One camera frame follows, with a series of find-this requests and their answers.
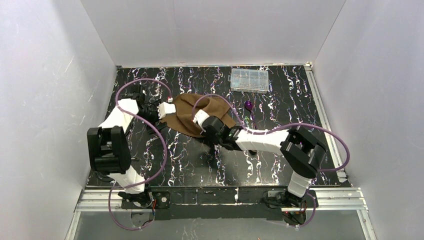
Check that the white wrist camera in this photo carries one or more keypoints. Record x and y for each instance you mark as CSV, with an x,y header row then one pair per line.
x,y
199,117
165,109

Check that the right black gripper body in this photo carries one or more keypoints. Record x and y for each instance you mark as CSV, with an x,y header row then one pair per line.
x,y
208,125

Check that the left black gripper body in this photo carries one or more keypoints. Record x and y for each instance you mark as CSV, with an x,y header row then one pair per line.
x,y
154,114

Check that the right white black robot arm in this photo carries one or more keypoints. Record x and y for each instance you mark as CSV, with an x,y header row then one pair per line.
x,y
300,148

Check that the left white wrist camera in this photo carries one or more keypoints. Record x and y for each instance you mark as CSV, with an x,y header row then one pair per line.
x,y
165,109

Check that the clear plastic organizer box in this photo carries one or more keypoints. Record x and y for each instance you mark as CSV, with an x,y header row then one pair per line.
x,y
249,81

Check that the purple spoon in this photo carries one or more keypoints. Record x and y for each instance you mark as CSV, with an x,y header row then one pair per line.
x,y
248,105

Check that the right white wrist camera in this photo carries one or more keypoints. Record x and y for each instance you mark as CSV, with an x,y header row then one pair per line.
x,y
199,117

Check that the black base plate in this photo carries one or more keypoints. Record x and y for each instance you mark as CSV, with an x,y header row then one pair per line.
x,y
228,202

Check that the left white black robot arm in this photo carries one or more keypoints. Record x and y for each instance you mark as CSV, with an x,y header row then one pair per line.
x,y
108,148

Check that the brown burlap napkin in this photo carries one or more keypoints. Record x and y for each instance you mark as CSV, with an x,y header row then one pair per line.
x,y
186,107

